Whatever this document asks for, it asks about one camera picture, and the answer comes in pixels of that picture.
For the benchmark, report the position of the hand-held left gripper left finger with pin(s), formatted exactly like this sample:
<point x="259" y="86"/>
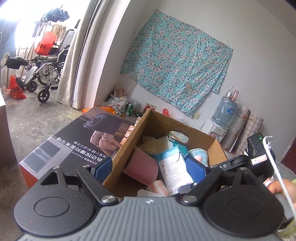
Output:
<point x="103" y="170"/>

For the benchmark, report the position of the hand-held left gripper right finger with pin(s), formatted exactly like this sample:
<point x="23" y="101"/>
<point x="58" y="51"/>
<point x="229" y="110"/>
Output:
<point x="195" y="169"/>

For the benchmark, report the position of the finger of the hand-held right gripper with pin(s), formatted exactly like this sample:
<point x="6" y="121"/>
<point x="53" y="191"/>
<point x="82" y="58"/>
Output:
<point x="187" y="187"/>

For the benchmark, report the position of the light blue checked towel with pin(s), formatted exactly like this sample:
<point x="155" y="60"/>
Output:
<point x="204" y="153"/>

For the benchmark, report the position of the blue white wipes pack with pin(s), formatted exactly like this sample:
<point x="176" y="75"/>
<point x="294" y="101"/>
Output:
<point x="173" y="171"/>

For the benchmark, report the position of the pink knitted cloth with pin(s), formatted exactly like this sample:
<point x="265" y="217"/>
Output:
<point x="143" y="166"/>

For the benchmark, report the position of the brown cardboard box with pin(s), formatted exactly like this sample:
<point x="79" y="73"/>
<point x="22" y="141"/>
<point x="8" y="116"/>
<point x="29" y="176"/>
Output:
<point x="161" y="120"/>

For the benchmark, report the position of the person's right hand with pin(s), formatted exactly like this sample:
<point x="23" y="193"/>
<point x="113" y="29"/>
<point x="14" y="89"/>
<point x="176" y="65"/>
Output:
<point x="284" y="187"/>

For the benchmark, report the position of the checked patterned roll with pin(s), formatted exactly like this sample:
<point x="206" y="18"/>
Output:
<point x="253" y="129"/>

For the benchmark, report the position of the dark red door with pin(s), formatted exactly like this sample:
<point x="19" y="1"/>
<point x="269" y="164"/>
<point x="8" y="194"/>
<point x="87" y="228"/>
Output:
<point x="290" y="160"/>

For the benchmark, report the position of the white water dispenser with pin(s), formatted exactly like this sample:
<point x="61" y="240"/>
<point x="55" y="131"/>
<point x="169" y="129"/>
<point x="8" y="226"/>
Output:
<point x="215" y="132"/>

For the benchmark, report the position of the large printed carton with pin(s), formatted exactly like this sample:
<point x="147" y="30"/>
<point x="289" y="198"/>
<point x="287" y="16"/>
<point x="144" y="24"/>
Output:
<point x="69" y="139"/>

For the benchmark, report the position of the beige cloth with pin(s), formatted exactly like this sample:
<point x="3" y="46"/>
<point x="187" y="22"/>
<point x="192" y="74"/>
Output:
<point x="155" y="144"/>

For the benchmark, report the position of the orange flat bag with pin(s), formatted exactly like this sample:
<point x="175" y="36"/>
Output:
<point x="101" y="109"/>

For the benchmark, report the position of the green can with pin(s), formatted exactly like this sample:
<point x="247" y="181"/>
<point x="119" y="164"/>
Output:
<point x="130" y="110"/>

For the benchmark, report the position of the small pink bottle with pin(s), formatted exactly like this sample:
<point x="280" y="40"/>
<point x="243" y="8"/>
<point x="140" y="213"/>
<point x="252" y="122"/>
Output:
<point x="235" y="95"/>

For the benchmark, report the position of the pile of white plastic bags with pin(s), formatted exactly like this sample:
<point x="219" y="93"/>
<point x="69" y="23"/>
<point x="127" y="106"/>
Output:
<point x="116" y="103"/>

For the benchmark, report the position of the small clear bottle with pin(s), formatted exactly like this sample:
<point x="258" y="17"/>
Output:
<point x="229" y="93"/>

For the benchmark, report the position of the red white packet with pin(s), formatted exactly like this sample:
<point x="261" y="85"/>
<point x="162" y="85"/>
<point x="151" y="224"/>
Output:
<point x="149" y="107"/>

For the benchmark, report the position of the brown cabinet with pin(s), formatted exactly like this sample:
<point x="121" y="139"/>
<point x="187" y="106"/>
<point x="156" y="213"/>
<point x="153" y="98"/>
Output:
<point x="7" y="129"/>

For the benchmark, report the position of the wheelchair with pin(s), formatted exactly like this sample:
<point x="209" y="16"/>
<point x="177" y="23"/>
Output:
<point x="46" y="69"/>

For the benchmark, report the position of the red plastic bag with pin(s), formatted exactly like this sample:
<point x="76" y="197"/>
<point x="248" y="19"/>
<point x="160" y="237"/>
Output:
<point x="45" y="44"/>
<point x="16" y="89"/>

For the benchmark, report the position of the cream curtain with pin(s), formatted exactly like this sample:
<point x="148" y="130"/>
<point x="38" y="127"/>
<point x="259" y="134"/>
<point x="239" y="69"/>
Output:
<point x="92" y="46"/>

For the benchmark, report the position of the blue checked garment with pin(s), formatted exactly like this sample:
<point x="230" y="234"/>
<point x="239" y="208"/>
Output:
<point x="56" y="14"/>

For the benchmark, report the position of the beige wall socket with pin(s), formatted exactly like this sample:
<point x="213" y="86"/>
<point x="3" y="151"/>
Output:
<point x="196" y="115"/>

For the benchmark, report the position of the teal floral wall cloth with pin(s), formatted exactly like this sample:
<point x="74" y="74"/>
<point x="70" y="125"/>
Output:
<point x="175" y="58"/>

